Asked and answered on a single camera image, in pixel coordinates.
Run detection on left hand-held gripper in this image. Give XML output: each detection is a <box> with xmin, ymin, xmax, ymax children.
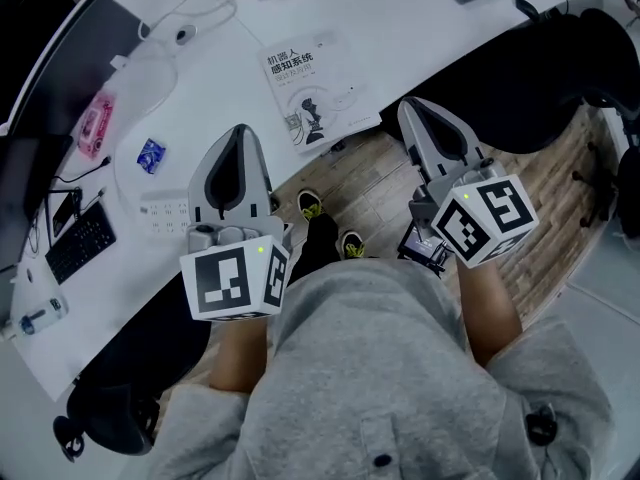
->
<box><xmin>179</xmin><ymin>123</ymin><xmax>294</xmax><ymax>324</ymax></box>

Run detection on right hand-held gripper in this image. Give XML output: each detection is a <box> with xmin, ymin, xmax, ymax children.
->
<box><xmin>396</xmin><ymin>96</ymin><xmax>540</xmax><ymax>274</ymax></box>

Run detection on white book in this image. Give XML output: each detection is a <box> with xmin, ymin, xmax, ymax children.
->
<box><xmin>257</xmin><ymin>30</ymin><xmax>382</xmax><ymax>156</ymax></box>

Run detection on person's right forearm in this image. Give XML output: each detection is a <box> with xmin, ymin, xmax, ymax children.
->
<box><xmin>453</xmin><ymin>257</ymin><xmax>524</xmax><ymax>369</ymax></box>

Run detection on person's left forearm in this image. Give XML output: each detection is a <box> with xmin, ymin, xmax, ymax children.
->
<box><xmin>207</xmin><ymin>315</ymin><xmax>271</xmax><ymax>395</ymax></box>

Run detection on white power strip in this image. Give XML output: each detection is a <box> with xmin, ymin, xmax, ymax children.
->
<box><xmin>138</xmin><ymin>190</ymin><xmax>194</xmax><ymax>237</ymax></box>

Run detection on black shoe yellow laces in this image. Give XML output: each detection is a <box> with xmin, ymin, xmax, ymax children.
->
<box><xmin>341</xmin><ymin>230</ymin><xmax>367</xmax><ymax>261</ymax></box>
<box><xmin>297</xmin><ymin>190</ymin><xmax>324</xmax><ymax>222</ymax></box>

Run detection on blue packet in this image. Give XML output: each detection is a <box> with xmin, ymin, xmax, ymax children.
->
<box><xmin>135</xmin><ymin>137</ymin><xmax>168</xmax><ymax>175</ymax></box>

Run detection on black office chair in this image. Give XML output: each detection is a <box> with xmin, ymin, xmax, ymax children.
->
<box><xmin>52</xmin><ymin>267</ymin><xmax>214</xmax><ymax>464</ymax></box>
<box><xmin>378</xmin><ymin>7</ymin><xmax>640</xmax><ymax>155</ymax></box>
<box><xmin>572</xmin><ymin>137</ymin><xmax>640</xmax><ymax>242</ymax></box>

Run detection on black trousers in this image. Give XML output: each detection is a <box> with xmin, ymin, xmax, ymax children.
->
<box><xmin>288</xmin><ymin>211</ymin><xmax>347</xmax><ymax>284</ymax></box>

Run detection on pink packet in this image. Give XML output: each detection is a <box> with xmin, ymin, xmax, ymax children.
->
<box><xmin>77</xmin><ymin>92</ymin><xmax>118</xmax><ymax>161</ymax></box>

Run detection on small black keyboard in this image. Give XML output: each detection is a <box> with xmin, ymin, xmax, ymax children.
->
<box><xmin>44</xmin><ymin>201</ymin><xmax>118</xmax><ymax>287</ymax></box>

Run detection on black phone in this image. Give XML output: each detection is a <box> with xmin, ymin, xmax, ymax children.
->
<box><xmin>49</xmin><ymin>187</ymin><xmax>84</xmax><ymax>242</ymax></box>

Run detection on clear water bottle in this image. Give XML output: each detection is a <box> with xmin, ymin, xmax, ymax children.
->
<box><xmin>17</xmin><ymin>295</ymin><xmax>69</xmax><ymax>337</ymax></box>

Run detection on grey sweatshirt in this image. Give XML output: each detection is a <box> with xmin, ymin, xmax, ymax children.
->
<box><xmin>149</xmin><ymin>257</ymin><xmax>616</xmax><ymax>480</ymax></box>

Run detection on black clip-on device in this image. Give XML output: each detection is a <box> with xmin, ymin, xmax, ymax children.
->
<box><xmin>524</xmin><ymin>404</ymin><xmax>559</xmax><ymax>447</ymax></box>

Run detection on long white cable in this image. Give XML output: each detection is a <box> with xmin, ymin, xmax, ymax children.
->
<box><xmin>112</xmin><ymin>0</ymin><xmax>257</xmax><ymax>200</ymax></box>

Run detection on thin black cable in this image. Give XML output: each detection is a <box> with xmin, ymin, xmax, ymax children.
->
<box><xmin>51</xmin><ymin>155</ymin><xmax>112</xmax><ymax>192</ymax></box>

